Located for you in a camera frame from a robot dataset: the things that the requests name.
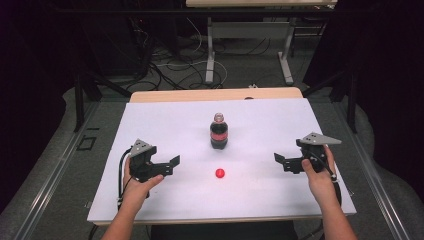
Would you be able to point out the person's right hand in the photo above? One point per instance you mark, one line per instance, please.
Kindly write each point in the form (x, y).
(320, 186)

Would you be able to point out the red bottle cap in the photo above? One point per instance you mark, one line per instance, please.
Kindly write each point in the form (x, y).
(220, 173)

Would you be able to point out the dark curtain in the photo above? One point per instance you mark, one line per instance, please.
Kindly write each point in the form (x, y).
(390, 83)
(30, 83)

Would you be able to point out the black metal stand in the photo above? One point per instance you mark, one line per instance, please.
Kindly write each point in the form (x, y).
(80, 100)
(351, 100)

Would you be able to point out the white table mat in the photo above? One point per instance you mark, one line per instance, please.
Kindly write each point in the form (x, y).
(250, 186)

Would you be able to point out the desk with white metal legs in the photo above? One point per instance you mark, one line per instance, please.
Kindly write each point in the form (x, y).
(250, 30)

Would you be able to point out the dark soda bottle red label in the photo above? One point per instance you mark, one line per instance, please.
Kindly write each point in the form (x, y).
(219, 135)

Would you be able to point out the aluminium floor rail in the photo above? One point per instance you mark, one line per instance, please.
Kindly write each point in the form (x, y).
(373, 173)
(50, 173)

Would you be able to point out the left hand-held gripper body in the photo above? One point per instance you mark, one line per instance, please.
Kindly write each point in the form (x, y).
(141, 163)

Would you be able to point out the person's left hand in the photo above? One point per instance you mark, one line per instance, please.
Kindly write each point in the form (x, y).
(136, 191)

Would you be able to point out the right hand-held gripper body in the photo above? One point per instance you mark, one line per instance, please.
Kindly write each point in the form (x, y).
(315, 150)

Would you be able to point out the person's dark clothing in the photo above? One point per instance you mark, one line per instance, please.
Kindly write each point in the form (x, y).
(223, 231)

